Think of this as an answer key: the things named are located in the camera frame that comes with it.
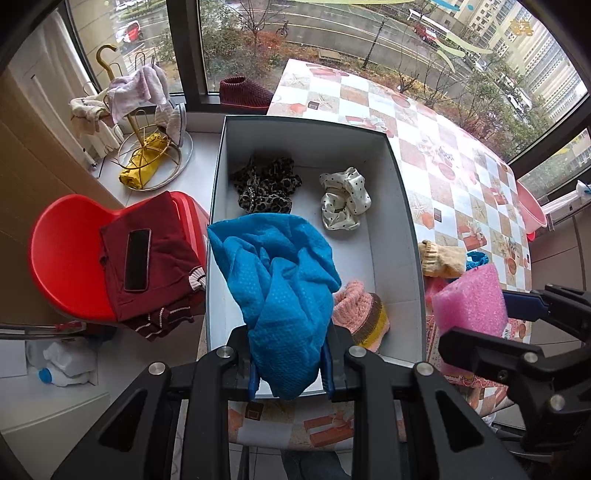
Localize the checkered printed tablecloth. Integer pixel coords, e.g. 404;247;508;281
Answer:
226;58;532;448

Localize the beige knit sock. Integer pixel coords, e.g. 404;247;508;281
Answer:
418;240;468;279

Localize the metal tube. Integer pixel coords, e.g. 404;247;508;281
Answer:
0;322;88;340

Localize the gold wire rack with tray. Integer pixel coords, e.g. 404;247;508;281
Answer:
96;44;195;192

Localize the pink plastic basin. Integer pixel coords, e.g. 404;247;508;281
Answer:
515;180;548;232

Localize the pink striped knit sock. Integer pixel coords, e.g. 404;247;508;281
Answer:
331;280;391;354

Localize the red plastic chair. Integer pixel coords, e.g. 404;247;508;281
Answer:
28;191;211;324

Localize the person's trouser leg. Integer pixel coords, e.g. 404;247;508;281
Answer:
281;450;354;480

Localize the maroon sweater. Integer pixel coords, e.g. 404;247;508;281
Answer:
100;191;206;342

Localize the cream cloth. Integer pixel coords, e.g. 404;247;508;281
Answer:
69;95;124;154

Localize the yellow folded umbrella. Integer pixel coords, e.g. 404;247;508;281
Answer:
119;135;168;190

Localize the white jug with blue cap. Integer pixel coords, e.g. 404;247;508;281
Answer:
27;340;99;386

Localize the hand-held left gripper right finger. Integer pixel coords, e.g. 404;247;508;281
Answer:
321;323;532;480

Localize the white polka dot scrunchie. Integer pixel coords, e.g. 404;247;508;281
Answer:
318;167;372;232

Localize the maroon knit slipper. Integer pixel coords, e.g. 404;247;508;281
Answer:
218;76;274;112

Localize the leopard print scrunchie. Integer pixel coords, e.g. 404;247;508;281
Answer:
231;156;303;215

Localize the teal blue knit scarf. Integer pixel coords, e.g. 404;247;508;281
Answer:
465;250;491;272
207;213;342;401

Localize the red patterned paper box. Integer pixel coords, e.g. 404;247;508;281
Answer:
425;318;483;393

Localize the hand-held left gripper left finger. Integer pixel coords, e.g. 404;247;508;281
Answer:
51;323;259;480

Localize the red car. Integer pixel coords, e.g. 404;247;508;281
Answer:
115;21;143;44

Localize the grey quilted slipper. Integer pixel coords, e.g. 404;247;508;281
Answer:
154;102;188;146

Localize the grey cardboard box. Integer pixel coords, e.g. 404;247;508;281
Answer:
196;114;428;400

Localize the pink foam sponge block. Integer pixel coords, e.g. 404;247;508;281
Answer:
431;263;509;339

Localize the black smartphone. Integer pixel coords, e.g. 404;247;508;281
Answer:
124;228;152;293

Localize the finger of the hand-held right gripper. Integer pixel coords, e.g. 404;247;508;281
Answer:
438;325;559;388
501;284;591;344

